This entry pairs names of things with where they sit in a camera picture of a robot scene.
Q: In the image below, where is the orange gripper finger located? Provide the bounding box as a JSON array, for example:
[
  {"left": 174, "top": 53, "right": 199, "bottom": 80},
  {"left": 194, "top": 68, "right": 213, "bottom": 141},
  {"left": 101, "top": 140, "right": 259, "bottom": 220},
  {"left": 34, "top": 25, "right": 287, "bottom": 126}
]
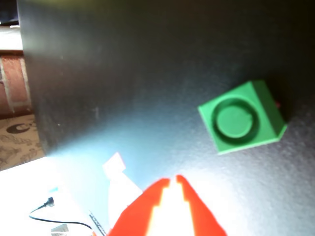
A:
[
  {"left": 175, "top": 175, "right": 228, "bottom": 236},
  {"left": 107, "top": 178, "right": 171, "bottom": 236}
]

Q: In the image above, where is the green cube with round recess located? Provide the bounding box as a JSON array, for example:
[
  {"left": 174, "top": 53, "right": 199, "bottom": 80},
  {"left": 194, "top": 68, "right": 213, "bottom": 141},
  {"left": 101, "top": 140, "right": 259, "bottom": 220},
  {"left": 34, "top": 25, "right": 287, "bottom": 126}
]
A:
[{"left": 198, "top": 80, "right": 288, "bottom": 155}]

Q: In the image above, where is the white paper piece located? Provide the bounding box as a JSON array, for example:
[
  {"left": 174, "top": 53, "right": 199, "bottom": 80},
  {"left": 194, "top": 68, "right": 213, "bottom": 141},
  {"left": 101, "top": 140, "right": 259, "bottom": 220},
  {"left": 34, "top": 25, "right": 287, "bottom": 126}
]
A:
[{"left": 102, "top": 151, "right": 143, "bottom": 222}]

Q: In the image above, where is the patterned beige rug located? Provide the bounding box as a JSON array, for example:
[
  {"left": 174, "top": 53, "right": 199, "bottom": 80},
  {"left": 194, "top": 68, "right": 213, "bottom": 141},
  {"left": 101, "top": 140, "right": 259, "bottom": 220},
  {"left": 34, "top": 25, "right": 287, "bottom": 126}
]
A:
[{"left": 0, "top": 115, "right": 45, "bottom": 171}]

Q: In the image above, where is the thin black cable with plug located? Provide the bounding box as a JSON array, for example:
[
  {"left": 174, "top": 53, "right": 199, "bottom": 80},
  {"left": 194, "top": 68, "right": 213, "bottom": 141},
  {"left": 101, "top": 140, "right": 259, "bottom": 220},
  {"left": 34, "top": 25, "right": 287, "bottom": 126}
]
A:
[{"left": 29, "top": 196, "right": 92, "bottom": 230}]

